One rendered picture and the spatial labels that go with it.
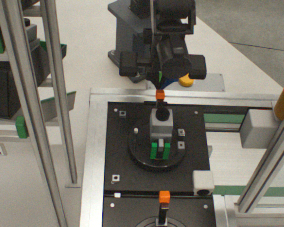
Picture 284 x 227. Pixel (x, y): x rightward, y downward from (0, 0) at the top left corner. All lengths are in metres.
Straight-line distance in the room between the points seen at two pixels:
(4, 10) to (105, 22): 1.02
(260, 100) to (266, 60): 1.57
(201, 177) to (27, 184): 0.43
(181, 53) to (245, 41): 2.06
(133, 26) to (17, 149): 0.44
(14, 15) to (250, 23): 2.59
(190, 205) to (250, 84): 0.53
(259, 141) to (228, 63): 0.63
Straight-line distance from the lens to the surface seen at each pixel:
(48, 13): 0.64
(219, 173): 1.02
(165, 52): 0.76
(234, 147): 1.07
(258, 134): 0.73
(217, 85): 1.13
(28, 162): 1.09
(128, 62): 0.88
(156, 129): 0.87
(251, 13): 3.03
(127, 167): 0.93
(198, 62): 0.90
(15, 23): 0.42
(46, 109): 0.79
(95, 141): 0.99
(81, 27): 1.41
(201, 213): 0.90
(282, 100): 0.68
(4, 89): 0.59
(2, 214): 1.04
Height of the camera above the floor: 1.78
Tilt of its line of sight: 53 degrees down
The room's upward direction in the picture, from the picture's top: 6 degrees clockwise
